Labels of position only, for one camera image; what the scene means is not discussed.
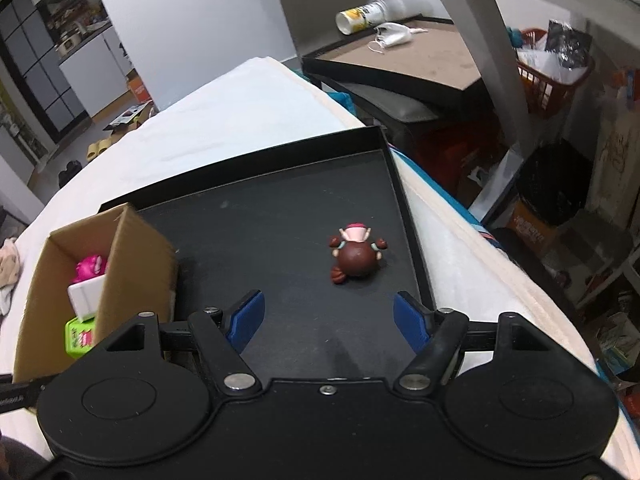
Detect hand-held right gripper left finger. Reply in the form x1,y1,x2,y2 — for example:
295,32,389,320
102,288,266,396

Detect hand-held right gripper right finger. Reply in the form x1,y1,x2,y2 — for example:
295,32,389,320
392,290,553,396

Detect green toy box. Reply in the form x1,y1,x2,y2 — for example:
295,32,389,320
63,316,99,361

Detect brown bear figurine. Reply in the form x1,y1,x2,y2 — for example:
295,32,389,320
328,222,390,285

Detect black tray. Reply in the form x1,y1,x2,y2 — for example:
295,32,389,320
99,126,437,361

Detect white charger plug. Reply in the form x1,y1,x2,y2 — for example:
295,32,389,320
67,275,109,319

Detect beige cloth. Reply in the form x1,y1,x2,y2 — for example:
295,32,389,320
0,238,24,317

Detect pink toy figure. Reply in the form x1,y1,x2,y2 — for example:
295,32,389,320
73,254,110,286

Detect orange cardboard box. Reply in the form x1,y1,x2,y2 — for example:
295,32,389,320
506,199,560,257

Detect black trash bin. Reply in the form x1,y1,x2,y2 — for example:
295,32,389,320
516,141,595,227

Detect colourful small carton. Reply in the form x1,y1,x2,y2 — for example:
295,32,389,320
595,312,636,376

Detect white fleece blanket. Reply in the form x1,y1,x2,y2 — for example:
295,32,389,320
0,56,631,480

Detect grey cushion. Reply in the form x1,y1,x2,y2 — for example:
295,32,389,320
347,84,443,123

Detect tan slippers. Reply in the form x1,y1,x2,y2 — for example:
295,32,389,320
86,136,115,162

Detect black shoes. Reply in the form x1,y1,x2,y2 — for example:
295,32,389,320
58,159,84,187

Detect small orange box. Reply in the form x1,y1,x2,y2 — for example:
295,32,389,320
125,72,152,112

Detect brown-topped side table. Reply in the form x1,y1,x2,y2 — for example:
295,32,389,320
301,17,490,107

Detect red plastic basket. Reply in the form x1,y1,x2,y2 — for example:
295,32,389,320
514,29,597,117

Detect white table leg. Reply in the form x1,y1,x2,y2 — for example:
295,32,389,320
440,0,532,153

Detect white face mask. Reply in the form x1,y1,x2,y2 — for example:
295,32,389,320
368,22,430,54

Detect paper cup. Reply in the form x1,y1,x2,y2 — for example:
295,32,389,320
335,0,422,37

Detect black framed cabinet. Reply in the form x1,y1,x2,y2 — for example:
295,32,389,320
0,0,132,143

